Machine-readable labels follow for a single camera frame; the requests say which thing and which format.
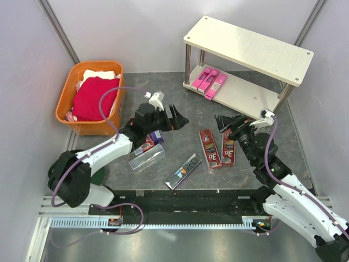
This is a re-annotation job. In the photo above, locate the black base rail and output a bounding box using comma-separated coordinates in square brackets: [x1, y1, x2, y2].
[88, 186, 272, 223]

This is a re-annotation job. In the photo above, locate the purple cable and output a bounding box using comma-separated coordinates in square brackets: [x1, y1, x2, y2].
[264, 116, 349, 240]
[50, 86, 149, 248]

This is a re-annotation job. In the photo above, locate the silver toothpaste box long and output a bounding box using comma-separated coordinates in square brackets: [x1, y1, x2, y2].
[129, 144, 165, 170]

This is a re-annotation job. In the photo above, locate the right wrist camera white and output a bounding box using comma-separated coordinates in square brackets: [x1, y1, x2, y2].
[250, 109, 275, 128]

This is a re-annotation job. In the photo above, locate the orange plastic basket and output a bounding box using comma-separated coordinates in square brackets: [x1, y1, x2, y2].
[56, 61, 125, 136]

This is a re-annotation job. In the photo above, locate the red 3D toothpaste box right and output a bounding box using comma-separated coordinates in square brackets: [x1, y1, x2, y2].
[221, 130, 235, 166]

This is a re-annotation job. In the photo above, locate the white cloth in basket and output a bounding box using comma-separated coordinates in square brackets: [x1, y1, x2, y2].
[76, 69, 121, 91]

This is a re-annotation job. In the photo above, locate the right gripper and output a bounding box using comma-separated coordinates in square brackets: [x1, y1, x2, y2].
[213, 113, 260, 165]

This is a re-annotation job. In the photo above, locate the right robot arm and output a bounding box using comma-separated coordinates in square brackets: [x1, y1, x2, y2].
[214, 110, 348, 261]

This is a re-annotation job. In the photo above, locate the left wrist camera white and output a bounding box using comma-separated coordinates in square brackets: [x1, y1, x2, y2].
[145, 91, 164, 111]

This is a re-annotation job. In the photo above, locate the red 3D toothpaste box middle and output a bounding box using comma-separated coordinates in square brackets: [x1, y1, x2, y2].
[199, 129, 222, 171]

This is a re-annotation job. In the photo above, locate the small pink packet in basket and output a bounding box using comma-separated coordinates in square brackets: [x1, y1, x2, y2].
[64, 108, 77, 122]

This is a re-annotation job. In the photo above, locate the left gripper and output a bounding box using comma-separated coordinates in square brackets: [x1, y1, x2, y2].
[145, 104, 189, 135]

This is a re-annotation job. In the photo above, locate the red 3d toothpaste box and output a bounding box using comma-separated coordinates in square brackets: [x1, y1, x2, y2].
[141, 135, 154, 152]
[199, 129, 222, 171]
[221, 130, 235, 166]

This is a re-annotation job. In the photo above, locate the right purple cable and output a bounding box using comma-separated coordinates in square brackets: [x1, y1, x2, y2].
[264, 116, 349, 240]

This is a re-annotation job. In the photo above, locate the white cable duct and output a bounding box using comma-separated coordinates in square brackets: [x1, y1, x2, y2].
[51, 216, 271, 230]

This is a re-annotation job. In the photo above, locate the red 3D toothpaste box left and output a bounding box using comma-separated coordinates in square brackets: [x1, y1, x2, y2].
[141, 135, 154, 152]

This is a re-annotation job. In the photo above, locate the red folded cloth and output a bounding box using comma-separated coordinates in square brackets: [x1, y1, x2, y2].
[72, 77, 119, 122]

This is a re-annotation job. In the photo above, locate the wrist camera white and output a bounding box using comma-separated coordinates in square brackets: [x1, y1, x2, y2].
[250, 109, 275, 128]
[145, 91, 164, 111]

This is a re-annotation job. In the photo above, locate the holographic purple toothpaste box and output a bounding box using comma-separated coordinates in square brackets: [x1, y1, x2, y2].
[165, 153, 202, 190]

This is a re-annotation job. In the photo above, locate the pink toothpaste box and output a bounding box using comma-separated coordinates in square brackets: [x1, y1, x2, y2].
[191, 67, 213, 91]
[204, 73, 227, 100]
[198, 69, 220, 94]

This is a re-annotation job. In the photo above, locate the silver toothpaste box small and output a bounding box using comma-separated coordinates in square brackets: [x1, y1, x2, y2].
[134, 147, 143, 156]

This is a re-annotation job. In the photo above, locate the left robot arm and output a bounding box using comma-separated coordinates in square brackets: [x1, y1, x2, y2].
[48, 103, 189, 215]

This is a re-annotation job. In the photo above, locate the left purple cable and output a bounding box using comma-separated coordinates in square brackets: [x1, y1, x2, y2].
[50, 86, 149, 248]

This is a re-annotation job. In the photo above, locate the white two-tier shelf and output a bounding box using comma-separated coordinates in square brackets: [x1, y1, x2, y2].
[183, 16, 314, 127]

